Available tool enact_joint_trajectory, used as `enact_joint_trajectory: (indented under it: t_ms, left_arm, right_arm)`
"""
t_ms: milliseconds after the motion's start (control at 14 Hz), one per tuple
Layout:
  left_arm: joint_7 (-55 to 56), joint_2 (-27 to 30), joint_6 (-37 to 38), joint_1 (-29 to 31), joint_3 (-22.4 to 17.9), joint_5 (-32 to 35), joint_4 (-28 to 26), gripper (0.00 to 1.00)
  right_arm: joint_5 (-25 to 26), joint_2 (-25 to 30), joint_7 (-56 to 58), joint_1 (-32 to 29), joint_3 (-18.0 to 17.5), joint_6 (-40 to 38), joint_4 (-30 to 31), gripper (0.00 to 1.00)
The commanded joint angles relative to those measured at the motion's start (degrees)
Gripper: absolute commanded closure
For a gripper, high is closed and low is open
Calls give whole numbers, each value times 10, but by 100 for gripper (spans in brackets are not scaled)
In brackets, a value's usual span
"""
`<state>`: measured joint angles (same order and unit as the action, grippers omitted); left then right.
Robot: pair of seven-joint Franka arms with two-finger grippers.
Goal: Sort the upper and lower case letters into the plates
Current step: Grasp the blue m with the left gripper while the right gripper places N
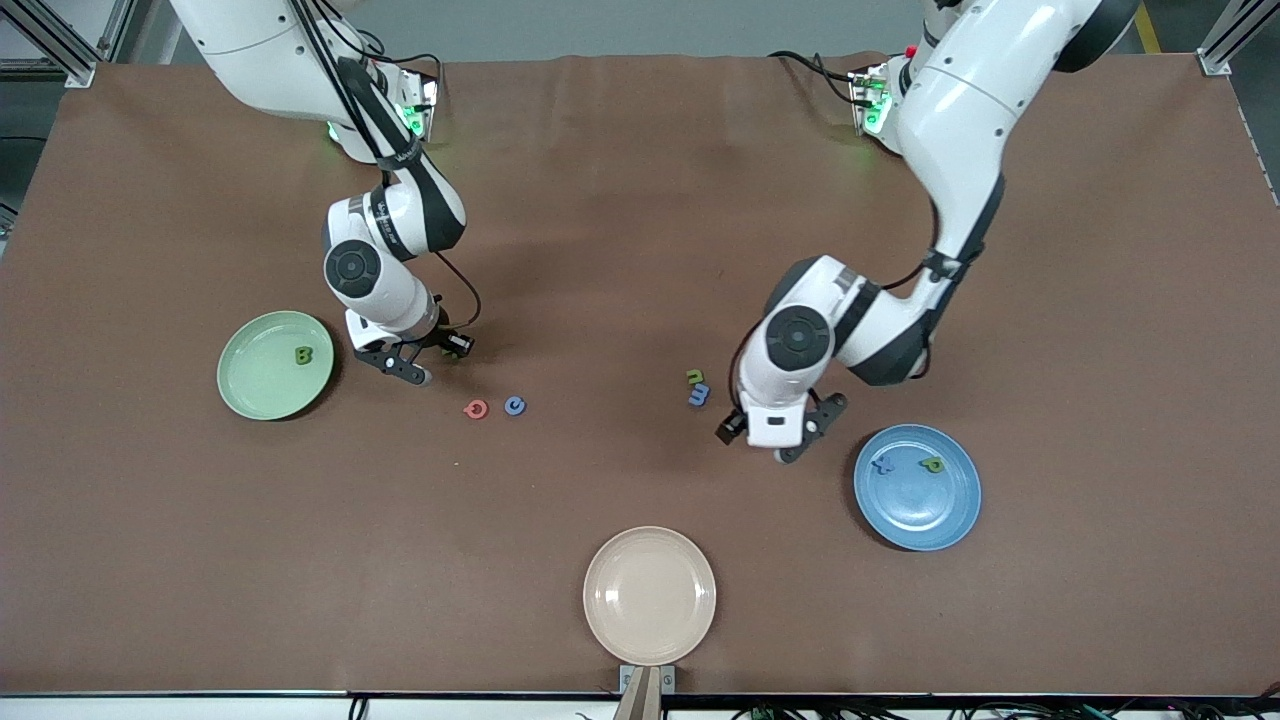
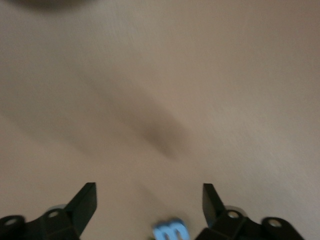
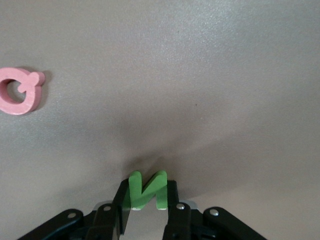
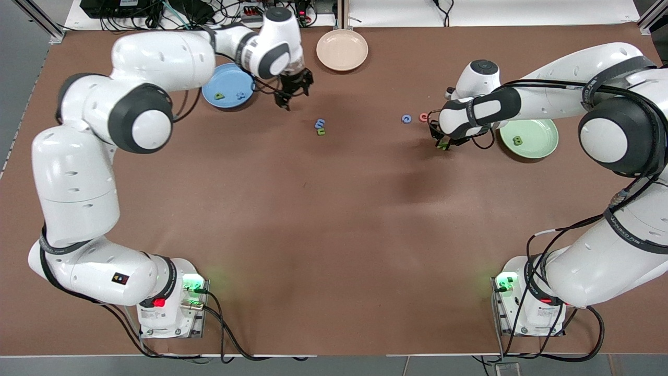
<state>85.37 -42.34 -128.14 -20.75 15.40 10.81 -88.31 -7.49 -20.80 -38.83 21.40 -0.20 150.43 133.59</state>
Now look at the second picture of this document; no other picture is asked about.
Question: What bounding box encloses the blue letter m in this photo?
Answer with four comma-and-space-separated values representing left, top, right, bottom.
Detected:
152, 217, 190, 240

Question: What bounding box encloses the brown table mat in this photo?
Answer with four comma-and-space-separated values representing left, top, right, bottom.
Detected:
0, 0, 320, 240

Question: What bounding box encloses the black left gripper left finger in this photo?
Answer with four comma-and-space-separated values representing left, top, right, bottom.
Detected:
0, 182, 98, 240

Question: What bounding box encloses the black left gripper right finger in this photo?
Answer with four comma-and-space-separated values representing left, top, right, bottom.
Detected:
193, 183, 307, 240

